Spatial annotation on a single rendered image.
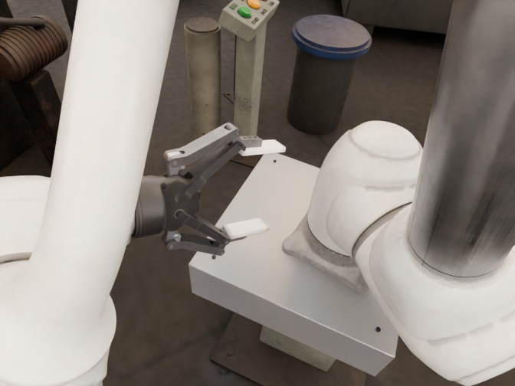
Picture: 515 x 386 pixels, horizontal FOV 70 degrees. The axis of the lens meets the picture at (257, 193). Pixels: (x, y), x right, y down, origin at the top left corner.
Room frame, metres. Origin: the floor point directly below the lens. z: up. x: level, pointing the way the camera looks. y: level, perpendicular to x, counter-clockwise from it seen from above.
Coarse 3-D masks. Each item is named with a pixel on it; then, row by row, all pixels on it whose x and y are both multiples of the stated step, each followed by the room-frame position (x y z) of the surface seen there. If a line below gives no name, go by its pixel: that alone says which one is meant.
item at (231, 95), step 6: (66, 0) 1.14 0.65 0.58; (72, 0) 1.15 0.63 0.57; (66, 6) 1.14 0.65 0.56; (72, 6) 1.15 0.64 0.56; (66, 12) 1.15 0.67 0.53; (72, 12) 1.14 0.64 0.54; (72, 18) 1.14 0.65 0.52; (72, 24) 1.14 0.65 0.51; (72, 30) 1.14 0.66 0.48; (72, 36) 1.17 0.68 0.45; (234, 78) 1.59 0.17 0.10; (234, 84) 1.59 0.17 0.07; (234, 90) 1.58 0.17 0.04; (228, 96) 1.57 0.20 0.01; (234, 96) 1.58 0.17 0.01; (234, 102) 1.53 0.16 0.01
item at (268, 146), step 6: (264, 144) 0.39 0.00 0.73; (270, 144) 0.39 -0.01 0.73; (276, 144) 0.40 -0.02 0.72; (246, 150) 0.36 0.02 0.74; (252, 150) 0.37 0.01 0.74; (258, 150) 0.37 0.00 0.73; (264, 150) 0.37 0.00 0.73; (270, 150) 0.38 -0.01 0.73; (276, 150) 0.38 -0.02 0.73; (282, 150) 0.39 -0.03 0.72
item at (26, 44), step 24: (48, 24) 1.09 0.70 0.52; (0, 48) 0.93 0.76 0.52; (24, 48) 0.96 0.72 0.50; (48, 48) 1.02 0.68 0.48; (0, 72) 0.93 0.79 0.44; (24, 72) 0.93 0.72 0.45; (48, 72) 1.01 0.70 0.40; (24, 96) 0.95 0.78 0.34; (48, 96) 0.98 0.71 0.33; (48, 120) 0.94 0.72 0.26; (48, 144) 0.95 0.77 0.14
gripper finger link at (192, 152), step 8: (224, 128) 0.37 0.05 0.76; (208, 136) 0.36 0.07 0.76; (216, 136) 0.35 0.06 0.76; (224, 136) 0.35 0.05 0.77; (232, 136) 0.36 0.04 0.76; (192, 144) 0.35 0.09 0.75; (200, 144) 0.34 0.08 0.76; (208, 144) 0.34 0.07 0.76; (216, 144) 0.34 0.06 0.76; (224, 144) 0.35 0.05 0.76; (168, 152) 0.33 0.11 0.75; (184, 152) 0.33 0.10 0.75; (192, 152) 0.33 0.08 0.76; (200, 152) 0.33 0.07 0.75; (208, 152) 0.34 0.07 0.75; (168, 160) 0.31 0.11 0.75; (176, 160) 0.31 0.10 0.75; (184, 160) 0.32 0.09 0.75; (192, 160) 0.32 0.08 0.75
